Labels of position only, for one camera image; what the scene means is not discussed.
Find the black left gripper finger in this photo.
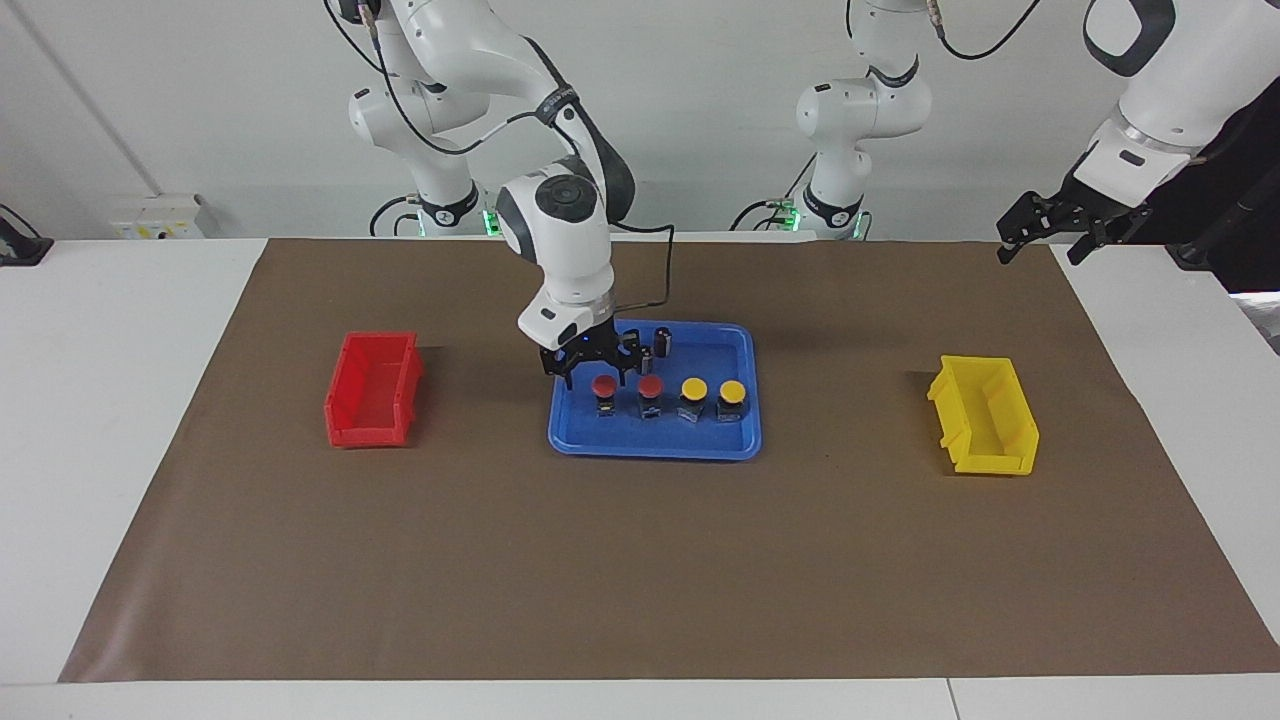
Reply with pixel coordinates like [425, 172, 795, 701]
[997, 190, 1061, 266]
[1066, 212, 1126, 266]

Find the blue plastic tray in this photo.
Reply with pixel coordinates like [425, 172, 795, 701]
[547, 321, 763, 461]

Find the dark background equipment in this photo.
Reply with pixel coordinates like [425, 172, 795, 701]
[1150, 75, 1280, 293]

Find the red plastic bin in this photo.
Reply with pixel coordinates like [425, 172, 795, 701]
[324, 331, 425, 448]

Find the brown paper table mat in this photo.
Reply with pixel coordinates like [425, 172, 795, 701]
[58, 237, 1280, 683]

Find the yellow plastic bin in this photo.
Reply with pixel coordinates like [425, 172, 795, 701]
[926, 355, 1041, 477]

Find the small black device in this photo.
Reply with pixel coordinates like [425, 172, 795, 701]
[0, 204, 54, 267]

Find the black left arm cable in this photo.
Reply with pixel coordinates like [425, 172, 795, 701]
[925, 0, 1043, 61]

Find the black left base cable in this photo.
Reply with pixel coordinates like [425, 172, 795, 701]
[729, 153, 816, 233]

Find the black base cable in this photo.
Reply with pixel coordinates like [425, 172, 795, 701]
[729, 153, 816, 233]
[369, 194, 423, 239]

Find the black right base cable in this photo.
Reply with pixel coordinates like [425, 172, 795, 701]
[369, 194, 423, 239]

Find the white wall socket box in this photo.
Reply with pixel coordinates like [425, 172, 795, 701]
[109, 194, 207, 240]

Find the white wall cable duct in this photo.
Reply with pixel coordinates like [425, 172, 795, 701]
[15, 0, 163, 198]

